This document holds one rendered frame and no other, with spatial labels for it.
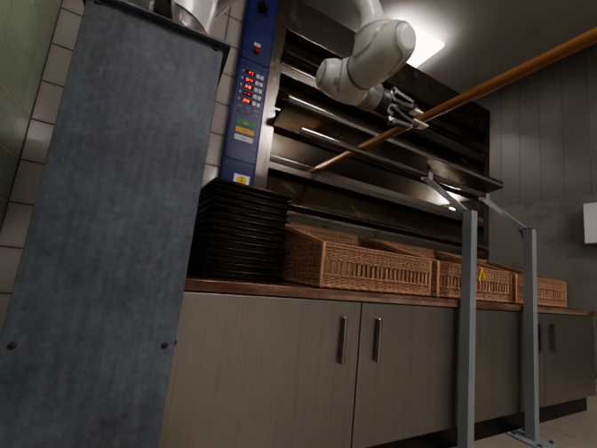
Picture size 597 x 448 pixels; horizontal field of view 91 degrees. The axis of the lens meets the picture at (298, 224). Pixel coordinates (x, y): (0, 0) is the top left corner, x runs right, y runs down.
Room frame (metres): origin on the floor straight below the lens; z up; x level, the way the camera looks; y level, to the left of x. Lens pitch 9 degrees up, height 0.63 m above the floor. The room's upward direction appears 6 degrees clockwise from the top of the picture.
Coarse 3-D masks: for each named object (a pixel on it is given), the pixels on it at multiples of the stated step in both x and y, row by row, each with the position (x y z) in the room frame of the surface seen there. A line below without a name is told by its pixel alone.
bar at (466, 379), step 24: (336, 144) 1.13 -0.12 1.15; (408, 168) 1.31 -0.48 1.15; (480, 192) 1.57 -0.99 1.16; (504, 216) 1.51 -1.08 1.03; (528, 240) 1.41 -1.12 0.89; (528, 264) 1.41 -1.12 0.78; (528, 288) 1.41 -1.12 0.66; (528, 312) 1.41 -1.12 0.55; (528, 336) 1.41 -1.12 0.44; (528, 360) 1.41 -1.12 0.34; (528, 384) 1.41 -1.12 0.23; (528, 408) 1.41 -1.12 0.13; (528, 432) 1.41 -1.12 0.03
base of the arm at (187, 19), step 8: (128, 0) 0.44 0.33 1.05; (136, 0) 0.43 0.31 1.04; (144, 0) 0.43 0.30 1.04; (152, 0) 0.42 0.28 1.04; (160, 0) 0.39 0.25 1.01; (168, 0) 0.42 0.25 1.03; (152, 8) 0.43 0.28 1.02; (160, 8) 0.41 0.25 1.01; (168, 8) 0.41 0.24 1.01; (176, 8) 0.45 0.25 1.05; (168, 16) 0.42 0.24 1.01; (176, 16) 0.44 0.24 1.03; (184, 16) 0.46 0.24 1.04; (192, 16) 0.47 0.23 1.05; (184, 24) 0.46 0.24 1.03; (192, 24) 0.47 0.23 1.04; (200, 24) 0.48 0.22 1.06
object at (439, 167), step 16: (288, 112) 1.34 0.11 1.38; (304, 112) 1.34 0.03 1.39; (320, 112) 1.34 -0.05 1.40; (288, 128) 1.46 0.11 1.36; (320, 128) 1.46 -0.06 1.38; (336, 128) 1.45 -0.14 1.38; (352, 128) 1.45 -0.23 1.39; (352, 144) 1.59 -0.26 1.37; (384, 144) 1.58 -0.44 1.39; (400, 144) 1.59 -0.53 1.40; (400, 160) 1.75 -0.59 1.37; (416, 160) 1.74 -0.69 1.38; (432, 160) 1.74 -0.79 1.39; (448, 176) 1.94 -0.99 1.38; (464, 176) 1.93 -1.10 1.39; (480, 176) 1.95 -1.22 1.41
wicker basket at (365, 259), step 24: (288, 240) 1.20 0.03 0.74; (312, 240) 1.03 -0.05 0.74; (360, 240) 1.61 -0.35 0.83; (288, 264) 1.18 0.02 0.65; (312, 264) 1.02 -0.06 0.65; (336, 264) 1.50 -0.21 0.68; (360, 264) 1.04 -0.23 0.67; (384, 264) 1.10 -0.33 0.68; (408, 264) 1.16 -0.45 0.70; (336, 288) 1.00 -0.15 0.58; (360, 288) 1.04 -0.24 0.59; (384, 288) 1.10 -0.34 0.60; (408, 288) 1.16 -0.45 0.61
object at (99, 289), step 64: (128, 64) 0.41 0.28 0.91; (192, 64) 0.44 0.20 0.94; (64, 128) 0.38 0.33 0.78; (128, 128) 0.41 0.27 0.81; (192, 128) 0.45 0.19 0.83; (64, 192) 0.39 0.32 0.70; (128, 192) 0.42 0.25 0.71; (192, 192) 0.45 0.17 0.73; (64, 256) 0.40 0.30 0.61; (128, 256) 0.43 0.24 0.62; (64, 320) 0.40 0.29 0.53; (128, 320) 0.43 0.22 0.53; (0, 384) 0.38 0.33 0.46; (64, 384) 0.41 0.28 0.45; (128, 384) 0.44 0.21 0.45
